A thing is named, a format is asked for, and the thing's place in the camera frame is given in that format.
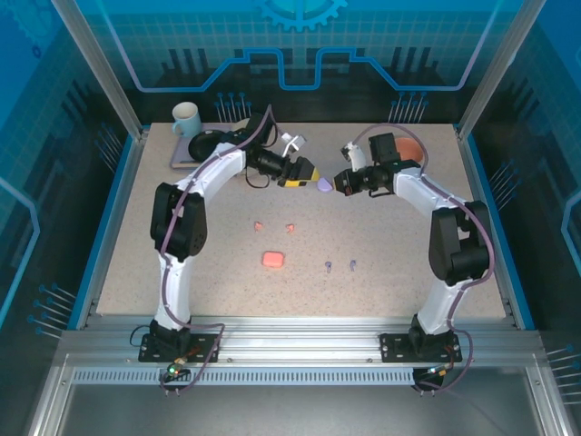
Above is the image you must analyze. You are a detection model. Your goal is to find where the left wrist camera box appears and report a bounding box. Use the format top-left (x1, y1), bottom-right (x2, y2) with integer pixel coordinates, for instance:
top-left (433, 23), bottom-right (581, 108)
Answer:
top-left (280, 132), bottom-right (309, 158)

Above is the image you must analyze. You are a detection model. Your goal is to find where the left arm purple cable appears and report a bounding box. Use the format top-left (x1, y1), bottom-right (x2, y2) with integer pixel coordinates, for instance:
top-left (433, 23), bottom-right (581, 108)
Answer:
top-left (158, 104), bottom-right (279, 397)

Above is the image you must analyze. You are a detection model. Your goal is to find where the lavender tray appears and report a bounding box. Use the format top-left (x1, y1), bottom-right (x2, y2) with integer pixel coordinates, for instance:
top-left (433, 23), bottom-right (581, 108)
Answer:
top-left (170, 122), bottom-right (217, 173)

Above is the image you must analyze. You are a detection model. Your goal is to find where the aluminium side rail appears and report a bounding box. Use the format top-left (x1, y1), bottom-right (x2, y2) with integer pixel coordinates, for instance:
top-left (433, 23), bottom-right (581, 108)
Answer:
top-left (74, 131), bottom-right (146, 331)
top-left (458, 131), bottom-right (523, 331)

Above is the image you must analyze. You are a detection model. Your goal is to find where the right aluminium frame post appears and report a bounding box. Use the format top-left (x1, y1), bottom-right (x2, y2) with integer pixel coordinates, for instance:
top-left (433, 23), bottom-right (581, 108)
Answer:
top-left (455, 0), bottom-right (548, 142)

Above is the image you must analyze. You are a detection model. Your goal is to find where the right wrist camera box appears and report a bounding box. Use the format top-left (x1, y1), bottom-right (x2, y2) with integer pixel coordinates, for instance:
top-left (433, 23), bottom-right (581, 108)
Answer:
top-left (340, 142), bottom-right (367, 172)

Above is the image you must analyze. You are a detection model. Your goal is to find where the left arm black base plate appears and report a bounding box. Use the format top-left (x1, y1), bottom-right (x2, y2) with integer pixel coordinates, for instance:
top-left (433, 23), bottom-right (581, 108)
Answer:
top-left (138, 333), bottom-right (222, 363)

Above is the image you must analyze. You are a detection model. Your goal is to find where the grey metal bottom tray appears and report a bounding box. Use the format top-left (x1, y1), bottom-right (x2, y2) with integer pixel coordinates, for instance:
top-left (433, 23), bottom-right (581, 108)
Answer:
top-left (26, 353), bottom-right (573, 436)

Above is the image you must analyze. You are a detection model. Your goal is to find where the left cable connector with LED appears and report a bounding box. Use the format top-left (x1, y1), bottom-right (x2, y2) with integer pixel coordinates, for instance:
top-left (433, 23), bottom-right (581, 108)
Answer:
top-left (162, 357), bottom-right (191, 383)

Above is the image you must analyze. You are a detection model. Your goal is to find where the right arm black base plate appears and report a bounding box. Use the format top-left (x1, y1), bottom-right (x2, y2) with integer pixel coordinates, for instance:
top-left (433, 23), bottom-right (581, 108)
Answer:
top-left (379, 332), bottom-right (463, 363)

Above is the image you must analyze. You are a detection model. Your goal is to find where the slotted grey cable duct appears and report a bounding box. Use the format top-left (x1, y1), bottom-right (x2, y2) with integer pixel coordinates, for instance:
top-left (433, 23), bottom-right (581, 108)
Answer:
top-left (71, 368), bottom-right (421, 386)

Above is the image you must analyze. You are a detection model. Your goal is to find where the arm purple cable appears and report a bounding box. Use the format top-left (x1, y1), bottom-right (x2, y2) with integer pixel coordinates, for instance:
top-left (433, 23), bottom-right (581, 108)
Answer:
top-left (158, 104), bottom-right (279, 397)
top-left (349, 123), bottom-right (497, 396)

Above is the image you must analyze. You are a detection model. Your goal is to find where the aluminium mounting rail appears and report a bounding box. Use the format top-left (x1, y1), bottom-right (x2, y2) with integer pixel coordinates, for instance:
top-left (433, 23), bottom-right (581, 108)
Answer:
top-left (58, 315), bottom-right (546, 364)

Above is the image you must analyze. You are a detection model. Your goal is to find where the left aluminium frame post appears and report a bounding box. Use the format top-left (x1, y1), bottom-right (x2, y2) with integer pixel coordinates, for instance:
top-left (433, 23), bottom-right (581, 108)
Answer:
top-left (50, 0), bottom-right (149, 142)

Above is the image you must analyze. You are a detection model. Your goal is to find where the orange cup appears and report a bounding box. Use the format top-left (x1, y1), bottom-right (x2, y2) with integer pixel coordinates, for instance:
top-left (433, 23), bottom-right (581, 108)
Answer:
top-left (395, 137), bottom-right (427, 164)

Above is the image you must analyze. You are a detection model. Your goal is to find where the black plate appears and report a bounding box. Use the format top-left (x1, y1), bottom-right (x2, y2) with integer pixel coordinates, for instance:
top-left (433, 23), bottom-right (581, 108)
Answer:
top-left (188, 130), bottom-right (231, 164)

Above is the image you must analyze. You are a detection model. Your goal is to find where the cable connector with led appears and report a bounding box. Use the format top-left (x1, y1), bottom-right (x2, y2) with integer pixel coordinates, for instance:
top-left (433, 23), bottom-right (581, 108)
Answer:
top-left (162, 357), bottom-right (191, 383)
top-left (416, 362), bottom-right (457, 383)

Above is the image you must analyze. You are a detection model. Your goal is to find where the right aluminium side rail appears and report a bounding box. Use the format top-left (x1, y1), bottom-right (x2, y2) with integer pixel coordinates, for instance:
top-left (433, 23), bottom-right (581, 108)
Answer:
top-left (458, 131), bottom-right (523, 331)

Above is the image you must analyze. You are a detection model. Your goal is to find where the light blue mug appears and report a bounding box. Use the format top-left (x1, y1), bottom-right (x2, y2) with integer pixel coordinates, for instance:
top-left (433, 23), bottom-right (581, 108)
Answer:
top-left (171, 102), bottom-right (202, 139)

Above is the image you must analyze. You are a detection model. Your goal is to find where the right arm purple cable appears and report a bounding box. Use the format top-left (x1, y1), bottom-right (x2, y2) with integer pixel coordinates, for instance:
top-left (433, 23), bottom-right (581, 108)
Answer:
top-left (349, 123), bottom-right (497, 396)

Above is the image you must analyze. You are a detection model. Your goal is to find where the right cable connector with LED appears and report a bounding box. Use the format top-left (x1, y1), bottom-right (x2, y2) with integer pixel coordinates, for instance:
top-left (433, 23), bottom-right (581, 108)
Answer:
top-left (416, 362), bottom-right (457, 383)

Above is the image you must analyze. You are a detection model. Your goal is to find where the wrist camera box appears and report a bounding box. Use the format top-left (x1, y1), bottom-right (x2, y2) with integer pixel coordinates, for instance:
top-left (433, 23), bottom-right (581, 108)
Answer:
top-left (280, 132), bottom-right (309, 158)
top-left (340, 142), bottom-right (367, 172)

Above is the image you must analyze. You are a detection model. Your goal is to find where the left aluminium side rail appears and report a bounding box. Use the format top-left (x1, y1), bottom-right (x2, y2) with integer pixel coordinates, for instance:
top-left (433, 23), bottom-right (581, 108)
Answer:
top-left (74, 131), bottom-right (146, 331)

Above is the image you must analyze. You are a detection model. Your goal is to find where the aluminium frame post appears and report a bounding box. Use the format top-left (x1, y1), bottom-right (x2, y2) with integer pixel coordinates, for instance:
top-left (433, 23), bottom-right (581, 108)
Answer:
top-left (50, 0), bottom-right (149, 142)
top-left (455, 0), bottom-right (548, 142)

